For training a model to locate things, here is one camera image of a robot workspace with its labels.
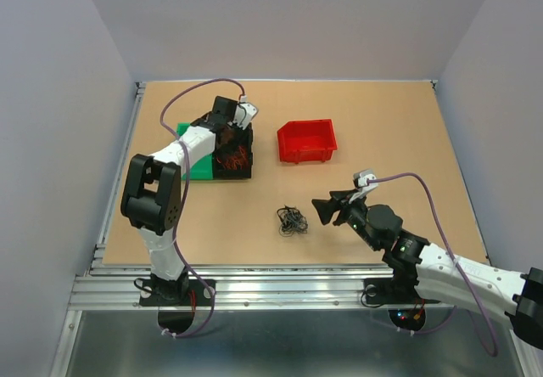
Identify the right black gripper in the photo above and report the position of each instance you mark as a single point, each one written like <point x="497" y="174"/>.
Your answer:
<point x="326" y="207"/>

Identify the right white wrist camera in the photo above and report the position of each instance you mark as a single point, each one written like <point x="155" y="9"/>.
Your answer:
<point x="365" y="182"/>

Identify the red plastic bin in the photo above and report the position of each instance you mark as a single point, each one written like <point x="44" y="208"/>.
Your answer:
<point x="306" y="141"/>

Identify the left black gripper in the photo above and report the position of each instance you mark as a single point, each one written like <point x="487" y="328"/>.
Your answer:
<point x="239" y="132"/>

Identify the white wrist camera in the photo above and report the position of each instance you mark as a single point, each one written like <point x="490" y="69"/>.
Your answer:
<point x="244" y="109"/>
<point x="365" y="182"/>

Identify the aluminium table side frame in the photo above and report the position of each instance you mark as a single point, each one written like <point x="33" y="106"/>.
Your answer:
<point x="103" y="235"/>

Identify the black plastic bin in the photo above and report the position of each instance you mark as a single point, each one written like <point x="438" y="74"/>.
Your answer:
<point x="233" y="158"/>

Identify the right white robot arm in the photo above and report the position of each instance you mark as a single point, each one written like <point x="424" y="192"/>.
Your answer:
<point x="425" y="270"/>

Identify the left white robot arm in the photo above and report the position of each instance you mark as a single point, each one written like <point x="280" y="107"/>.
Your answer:
<point x="155" y="194"/>

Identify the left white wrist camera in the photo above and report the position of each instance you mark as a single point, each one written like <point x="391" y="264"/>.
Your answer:
<point x="244" y="109"/>

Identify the green plastic bin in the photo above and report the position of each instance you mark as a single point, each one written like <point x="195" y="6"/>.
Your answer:
<point x="199" y="169"/>

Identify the aluminium mounting rail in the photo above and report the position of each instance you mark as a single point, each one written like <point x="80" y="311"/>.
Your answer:
<point x="237" y="288"/>

